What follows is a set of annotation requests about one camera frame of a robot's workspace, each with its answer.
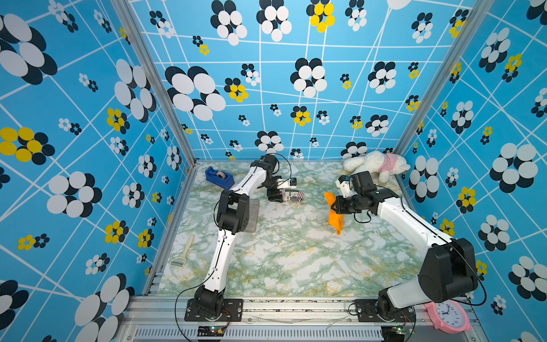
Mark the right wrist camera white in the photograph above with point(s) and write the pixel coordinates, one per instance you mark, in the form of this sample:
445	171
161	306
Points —
343	183

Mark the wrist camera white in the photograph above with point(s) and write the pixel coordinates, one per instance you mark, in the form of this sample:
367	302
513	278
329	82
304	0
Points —
290	183
343	183

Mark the aluminium frame rail front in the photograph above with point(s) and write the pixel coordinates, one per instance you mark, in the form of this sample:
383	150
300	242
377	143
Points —
158	318

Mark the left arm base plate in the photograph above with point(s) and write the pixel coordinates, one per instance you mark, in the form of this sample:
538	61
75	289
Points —
226	310

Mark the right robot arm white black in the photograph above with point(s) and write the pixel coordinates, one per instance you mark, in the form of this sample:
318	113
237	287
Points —
448	268

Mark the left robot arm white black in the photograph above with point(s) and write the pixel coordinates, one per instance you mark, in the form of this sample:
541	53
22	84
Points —
232	216

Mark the blue tape dispenser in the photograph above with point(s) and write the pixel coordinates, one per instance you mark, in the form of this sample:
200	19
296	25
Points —
219	178

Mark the white plush toy pink shirt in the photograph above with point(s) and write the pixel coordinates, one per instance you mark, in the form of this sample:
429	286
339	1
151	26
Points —
385	165

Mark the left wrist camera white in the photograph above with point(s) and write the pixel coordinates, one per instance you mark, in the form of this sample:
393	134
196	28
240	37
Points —
290	183

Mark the orange towel cloth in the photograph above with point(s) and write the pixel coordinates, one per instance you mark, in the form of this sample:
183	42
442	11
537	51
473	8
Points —
334	219

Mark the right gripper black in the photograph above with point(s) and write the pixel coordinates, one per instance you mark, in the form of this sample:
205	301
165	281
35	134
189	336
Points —
339	207

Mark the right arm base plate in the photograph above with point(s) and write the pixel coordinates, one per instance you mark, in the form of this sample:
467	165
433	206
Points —
379	311

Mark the pink alarm clock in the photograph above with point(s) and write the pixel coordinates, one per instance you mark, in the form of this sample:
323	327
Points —
448	317

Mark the newspaper print pouch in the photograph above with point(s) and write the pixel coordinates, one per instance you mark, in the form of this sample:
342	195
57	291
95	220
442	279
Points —
294	196

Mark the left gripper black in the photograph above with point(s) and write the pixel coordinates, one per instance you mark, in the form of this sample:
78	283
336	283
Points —
275	196

